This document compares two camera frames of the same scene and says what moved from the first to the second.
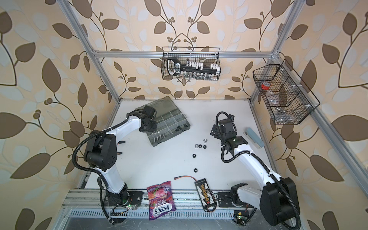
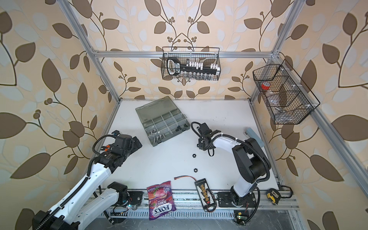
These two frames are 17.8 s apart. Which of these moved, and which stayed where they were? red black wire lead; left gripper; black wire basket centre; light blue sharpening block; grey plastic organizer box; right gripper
Moved: left gripper; right gripper
Stayed: grey plastic organizer box; black wire basket centre; red black wire lead; light blue sharpening block
